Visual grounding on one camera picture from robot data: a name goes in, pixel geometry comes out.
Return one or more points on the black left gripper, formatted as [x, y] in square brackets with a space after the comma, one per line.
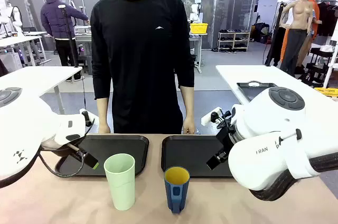
[67, 150]

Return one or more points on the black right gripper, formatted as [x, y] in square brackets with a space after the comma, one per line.
[224, 138]

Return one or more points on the tall pale green cup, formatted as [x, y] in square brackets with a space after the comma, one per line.
[120, 187]

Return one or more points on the blue cup yellow inside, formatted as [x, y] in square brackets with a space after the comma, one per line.
[176, 195]

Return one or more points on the person's left forearm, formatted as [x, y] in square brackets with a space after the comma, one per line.
[188, 102]

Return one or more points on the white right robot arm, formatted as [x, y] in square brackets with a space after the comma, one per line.
[264, 160]

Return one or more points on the person's right forearm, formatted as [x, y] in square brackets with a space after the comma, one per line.
[102, 111]

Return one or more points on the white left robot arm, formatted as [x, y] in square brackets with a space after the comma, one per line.
[26, 129]

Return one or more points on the person's right hand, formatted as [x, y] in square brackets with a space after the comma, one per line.
[103, 129]

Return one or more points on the person's left hand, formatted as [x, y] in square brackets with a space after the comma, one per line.
[188, 126]

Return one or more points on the black plastic serving tray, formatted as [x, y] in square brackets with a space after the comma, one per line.
[118, 147]
[190, 152]

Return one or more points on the white side table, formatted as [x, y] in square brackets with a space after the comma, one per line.
[264, 74]
[39, 78]

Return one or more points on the person in black shirt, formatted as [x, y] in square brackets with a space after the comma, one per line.
[142, 63]

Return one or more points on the white shoe rack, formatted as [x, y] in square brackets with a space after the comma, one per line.
[233, 39]

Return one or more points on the flat yellow crate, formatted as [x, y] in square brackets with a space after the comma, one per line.
[327, 91]

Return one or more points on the yellow plastic basket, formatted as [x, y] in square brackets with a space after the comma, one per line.
[198, 28]

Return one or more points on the white office desk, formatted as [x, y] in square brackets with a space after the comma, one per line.
[18, 39]

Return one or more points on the bystander in purple jacket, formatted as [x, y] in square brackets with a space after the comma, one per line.
[56, 18]

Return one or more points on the beige mannequin black trousers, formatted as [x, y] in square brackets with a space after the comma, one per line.
[286, 14]

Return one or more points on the bare mannequin grey trousers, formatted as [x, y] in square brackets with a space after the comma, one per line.
[299, 15]

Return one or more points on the rack of dark clothes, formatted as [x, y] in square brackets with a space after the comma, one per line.
[327, 20]

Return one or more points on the mannequin in orange clothes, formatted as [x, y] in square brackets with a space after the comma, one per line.
[315, 10]

